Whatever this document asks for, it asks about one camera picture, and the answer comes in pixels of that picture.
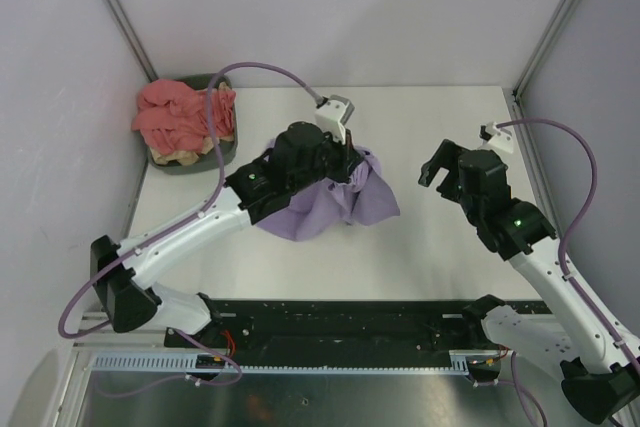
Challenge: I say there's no left aluminium frame post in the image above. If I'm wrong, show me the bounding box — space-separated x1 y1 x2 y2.
103 0 158 82

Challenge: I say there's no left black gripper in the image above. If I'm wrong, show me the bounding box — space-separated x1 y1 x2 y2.
288 126 364 195

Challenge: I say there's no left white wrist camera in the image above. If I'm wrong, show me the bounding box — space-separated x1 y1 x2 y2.
314 95 355 145

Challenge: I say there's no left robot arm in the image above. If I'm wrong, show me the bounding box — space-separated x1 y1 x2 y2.
92 122 363 347

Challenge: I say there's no grey slotted cable duct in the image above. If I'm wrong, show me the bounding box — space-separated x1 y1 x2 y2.
89 350 476 374

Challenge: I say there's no right aluminium frame post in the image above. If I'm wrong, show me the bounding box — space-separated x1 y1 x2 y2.
511 0 581 102

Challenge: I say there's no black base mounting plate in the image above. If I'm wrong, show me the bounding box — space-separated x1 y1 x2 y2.
193 295 503 370

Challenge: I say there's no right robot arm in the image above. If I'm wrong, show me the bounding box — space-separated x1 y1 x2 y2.
419 139 639 425

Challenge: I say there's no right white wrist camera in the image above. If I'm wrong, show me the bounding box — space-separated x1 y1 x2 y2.
479 122 515 155

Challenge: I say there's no purple t shirt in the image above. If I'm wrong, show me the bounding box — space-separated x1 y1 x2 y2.
257 146 400 242

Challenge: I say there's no aluminium frame post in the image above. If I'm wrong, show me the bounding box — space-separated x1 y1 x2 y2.
511 0 581 102
103 0 158 82

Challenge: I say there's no pink t shirt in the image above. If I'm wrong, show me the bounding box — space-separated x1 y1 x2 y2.
131 77 237 153

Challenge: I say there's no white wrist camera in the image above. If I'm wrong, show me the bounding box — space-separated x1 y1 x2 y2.
479 122 515 155
314 95 355 145

